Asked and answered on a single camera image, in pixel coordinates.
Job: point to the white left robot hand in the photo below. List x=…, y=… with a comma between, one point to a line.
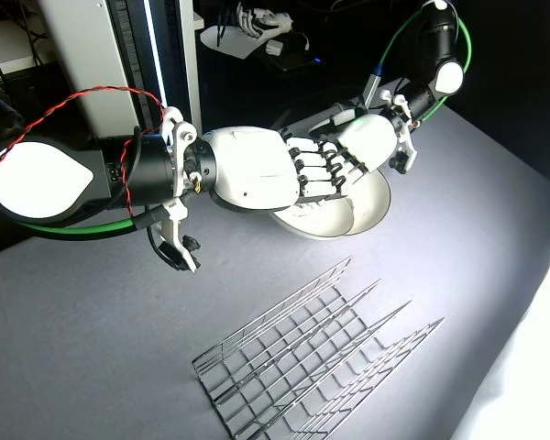
x=371, y=137

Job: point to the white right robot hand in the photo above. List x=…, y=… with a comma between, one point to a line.
x=252, y=169

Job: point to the white plate with black rim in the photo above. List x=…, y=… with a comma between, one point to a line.
x=321, y=220
x=373, y=206

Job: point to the silver adapter with blue plug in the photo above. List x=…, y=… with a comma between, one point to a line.
x=371, y=87

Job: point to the black device with blue light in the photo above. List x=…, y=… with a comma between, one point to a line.
x=298, y=57

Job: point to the small white charger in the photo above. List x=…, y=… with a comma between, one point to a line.
x=274, y=47

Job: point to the white paper sheet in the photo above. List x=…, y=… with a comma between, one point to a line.
x=229, y=43

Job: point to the spare white robot hand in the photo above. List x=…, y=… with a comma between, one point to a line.
x=275, y=20

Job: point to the white robot torso column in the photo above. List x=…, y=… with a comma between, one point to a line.
x=96, y=55

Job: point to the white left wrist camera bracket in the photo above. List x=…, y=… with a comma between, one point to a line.
x=408, y=144

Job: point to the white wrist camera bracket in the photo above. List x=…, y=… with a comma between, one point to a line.
x=181, y=133
x=408, y=144

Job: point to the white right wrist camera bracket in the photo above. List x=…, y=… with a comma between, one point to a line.
x=181, y=133

